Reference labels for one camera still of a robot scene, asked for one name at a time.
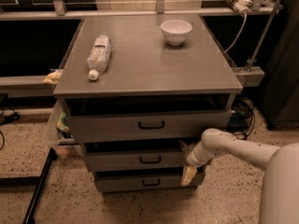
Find clear plastic water bottle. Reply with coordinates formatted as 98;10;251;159
87;35;112;81

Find grey drawer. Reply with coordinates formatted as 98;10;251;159
93;166;206;194
68;109;232;143
83;148;186;172

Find grey metal shelf rail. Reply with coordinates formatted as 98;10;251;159
0;76;55;98

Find yellow snack bag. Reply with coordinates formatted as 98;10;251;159
44;69;63;85

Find black floor frame bar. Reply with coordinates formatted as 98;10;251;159
22;148;58;224

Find clear plastic storage bin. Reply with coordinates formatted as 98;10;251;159
42;102;78;158

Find white power strip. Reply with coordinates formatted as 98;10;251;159
225;0;251;15

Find white ceramic bowl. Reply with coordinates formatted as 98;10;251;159
161;20;192;45

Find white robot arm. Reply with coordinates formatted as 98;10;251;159
180;128;299;224

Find black cable bundle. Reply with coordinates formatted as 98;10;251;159
225;97;256;141

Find grey drawer cabinet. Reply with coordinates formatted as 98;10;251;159
52;13;244;194

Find grey bottom drawer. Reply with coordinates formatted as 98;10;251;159
93;166;206;194

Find grey top drawer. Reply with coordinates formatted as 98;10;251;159
68;109;232;143

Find white power cable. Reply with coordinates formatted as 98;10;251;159
221;12;248;55

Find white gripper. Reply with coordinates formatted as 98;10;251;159
178;140;218;187

